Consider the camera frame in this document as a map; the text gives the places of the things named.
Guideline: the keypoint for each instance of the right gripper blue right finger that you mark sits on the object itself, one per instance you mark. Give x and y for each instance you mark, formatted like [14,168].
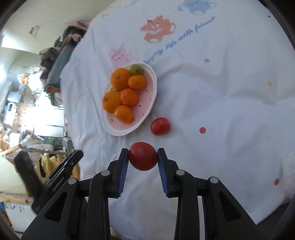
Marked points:
[167,171]

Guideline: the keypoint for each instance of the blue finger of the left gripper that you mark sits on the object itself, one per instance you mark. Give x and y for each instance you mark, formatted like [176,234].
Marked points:
[61,166]
[69,163]

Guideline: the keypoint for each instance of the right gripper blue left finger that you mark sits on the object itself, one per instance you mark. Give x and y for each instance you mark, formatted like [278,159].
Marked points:
[119,170]

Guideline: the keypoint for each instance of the large red tomato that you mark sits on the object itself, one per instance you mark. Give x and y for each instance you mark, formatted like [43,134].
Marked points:
[142,156]

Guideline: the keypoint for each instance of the small red tomato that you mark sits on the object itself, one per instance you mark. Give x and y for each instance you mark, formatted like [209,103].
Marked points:
[160,126]

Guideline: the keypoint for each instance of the small mandarin orange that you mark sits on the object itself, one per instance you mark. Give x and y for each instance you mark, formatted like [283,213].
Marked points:
[129,97]
[124,114]
[137,82]

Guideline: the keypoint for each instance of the green lime fruit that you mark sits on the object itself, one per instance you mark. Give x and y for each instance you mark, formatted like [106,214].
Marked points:
[136,69]

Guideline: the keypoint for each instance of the wooden drying rack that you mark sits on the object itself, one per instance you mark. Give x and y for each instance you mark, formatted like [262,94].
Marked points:
[13,190]

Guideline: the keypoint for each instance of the large orange with stem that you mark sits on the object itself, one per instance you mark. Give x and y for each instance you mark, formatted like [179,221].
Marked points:
[111,100]

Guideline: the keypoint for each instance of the pink white oval plate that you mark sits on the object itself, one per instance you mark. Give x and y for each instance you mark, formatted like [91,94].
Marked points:
[140,111]

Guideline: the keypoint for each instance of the pile of clothes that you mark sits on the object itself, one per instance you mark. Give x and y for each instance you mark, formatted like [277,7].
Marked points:
[53,59]

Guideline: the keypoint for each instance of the white cartoon printed bedsheet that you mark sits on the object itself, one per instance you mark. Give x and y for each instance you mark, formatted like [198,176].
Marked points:
[225,83]

